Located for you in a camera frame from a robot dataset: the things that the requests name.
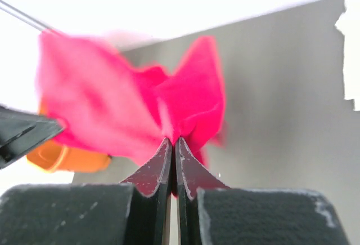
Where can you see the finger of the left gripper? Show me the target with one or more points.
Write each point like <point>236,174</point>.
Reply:
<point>22,132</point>

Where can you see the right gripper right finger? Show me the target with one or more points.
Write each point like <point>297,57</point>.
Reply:
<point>192,179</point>

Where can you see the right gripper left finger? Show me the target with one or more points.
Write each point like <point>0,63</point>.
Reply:
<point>148,221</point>

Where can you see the red polo shirt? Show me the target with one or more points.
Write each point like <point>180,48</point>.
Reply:
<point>111,107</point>

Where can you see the orange plastic bin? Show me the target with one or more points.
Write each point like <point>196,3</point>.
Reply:
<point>52,156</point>

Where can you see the folded white t shirt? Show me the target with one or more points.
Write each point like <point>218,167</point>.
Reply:
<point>348,25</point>

